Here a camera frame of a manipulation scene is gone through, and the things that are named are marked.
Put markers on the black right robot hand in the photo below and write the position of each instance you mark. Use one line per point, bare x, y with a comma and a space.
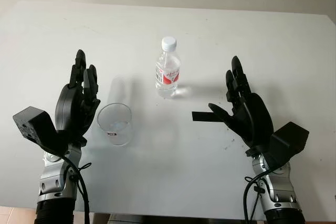
256, 119

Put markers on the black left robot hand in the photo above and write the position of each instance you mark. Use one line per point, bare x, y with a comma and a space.
68, 103

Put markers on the clear water bottle white cap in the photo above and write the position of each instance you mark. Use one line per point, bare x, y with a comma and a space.
168, 77

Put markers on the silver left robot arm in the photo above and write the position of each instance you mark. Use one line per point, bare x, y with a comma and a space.
56, 182

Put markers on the clear plastic cup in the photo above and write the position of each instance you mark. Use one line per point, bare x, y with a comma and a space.
115, 127

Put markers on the black tape mark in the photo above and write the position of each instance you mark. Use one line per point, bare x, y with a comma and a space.
202, 117

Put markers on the dark robot torso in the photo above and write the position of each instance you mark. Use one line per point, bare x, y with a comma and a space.
157, 220

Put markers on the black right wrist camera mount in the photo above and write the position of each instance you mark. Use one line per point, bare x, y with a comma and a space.
287, 140

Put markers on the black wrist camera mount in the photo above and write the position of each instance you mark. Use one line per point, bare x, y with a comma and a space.
287, 140
34, 124

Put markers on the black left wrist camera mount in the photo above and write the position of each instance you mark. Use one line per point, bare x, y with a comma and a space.
34, 124

